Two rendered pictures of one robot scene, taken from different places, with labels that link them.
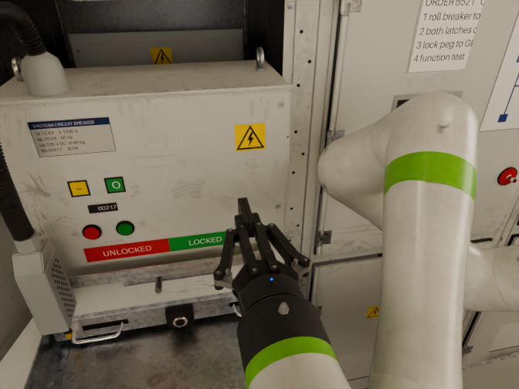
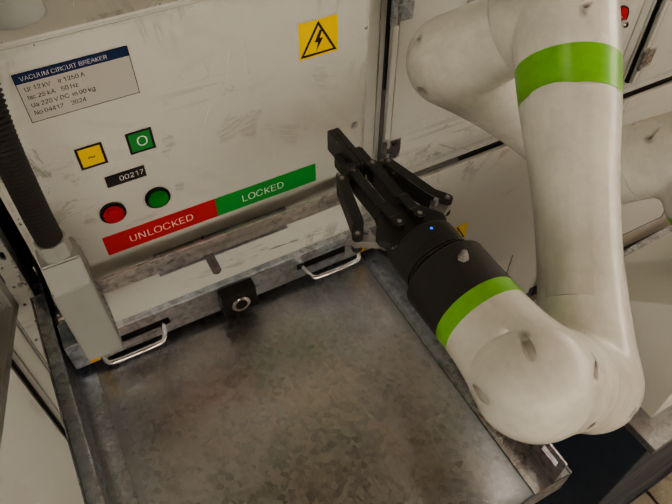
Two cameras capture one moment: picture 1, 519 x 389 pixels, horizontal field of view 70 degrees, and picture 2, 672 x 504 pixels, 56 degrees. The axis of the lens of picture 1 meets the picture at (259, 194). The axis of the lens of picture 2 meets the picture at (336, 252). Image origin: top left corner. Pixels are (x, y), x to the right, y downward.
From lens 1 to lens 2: 0.27 m
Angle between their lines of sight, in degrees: 21
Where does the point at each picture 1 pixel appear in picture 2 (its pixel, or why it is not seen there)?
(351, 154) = (461, 46)
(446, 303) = (609, 214)
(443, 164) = (592, 57)
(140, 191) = (175, 143)
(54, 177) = (55, 147)
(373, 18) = not seen: outside the picture
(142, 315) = (187, 307)
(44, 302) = (92, 319)
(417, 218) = (571, 128)
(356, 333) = not seen: hidden behind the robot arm
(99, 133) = (115, 72)
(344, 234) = (416, 139)
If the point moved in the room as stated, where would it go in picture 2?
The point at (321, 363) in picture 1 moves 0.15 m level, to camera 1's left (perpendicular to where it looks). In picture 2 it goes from (518, 297) to (360, 337)
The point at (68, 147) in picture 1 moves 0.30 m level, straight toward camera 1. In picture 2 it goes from (72, 101) to (254, 242)
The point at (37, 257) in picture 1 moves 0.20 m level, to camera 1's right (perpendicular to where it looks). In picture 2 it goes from (76, 263) to (248, 227)
